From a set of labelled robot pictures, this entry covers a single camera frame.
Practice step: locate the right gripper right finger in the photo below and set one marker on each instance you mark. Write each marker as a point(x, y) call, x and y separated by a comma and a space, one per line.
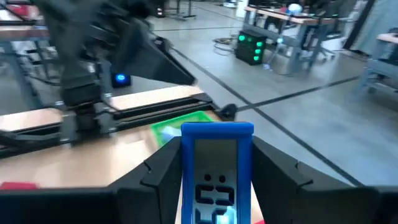
point(295, 193)

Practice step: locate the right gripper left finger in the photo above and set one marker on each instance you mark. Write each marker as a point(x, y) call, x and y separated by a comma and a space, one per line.
point(155, 186)

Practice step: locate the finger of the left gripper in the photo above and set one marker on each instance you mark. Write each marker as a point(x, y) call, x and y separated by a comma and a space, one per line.
point(155, 62)

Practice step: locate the lavender wall charger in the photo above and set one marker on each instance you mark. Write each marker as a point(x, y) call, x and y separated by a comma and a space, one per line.
point(169, 132)

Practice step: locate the green plastic basket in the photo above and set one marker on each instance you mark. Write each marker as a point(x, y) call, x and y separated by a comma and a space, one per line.
point(186, 119)

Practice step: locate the blue digital clock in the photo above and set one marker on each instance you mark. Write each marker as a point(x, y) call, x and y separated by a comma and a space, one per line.
point(217, 161)

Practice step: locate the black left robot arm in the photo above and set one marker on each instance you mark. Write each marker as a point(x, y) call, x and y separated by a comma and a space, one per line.
point(77, 46)

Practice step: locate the black box blue light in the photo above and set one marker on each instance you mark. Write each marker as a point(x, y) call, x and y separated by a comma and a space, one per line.
point(121, 79)

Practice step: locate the black box green lights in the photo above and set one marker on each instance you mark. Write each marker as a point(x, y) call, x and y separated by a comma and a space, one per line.
point(250, 46)

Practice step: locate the red plastic basket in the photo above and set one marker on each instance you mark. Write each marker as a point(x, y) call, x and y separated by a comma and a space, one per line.
point(18, 185)

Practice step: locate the wooden top work table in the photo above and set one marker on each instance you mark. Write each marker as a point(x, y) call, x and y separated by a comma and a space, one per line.
point(21, 32)
point(295, 20)

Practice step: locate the grey work table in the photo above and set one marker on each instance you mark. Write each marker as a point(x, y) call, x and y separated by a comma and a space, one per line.
point(382, 62)

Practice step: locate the black aluminium table frame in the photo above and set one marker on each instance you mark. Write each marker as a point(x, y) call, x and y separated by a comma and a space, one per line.
point(161, 107)

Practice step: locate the black frame clamp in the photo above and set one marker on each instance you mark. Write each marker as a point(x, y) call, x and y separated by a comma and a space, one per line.
point(228, 112)

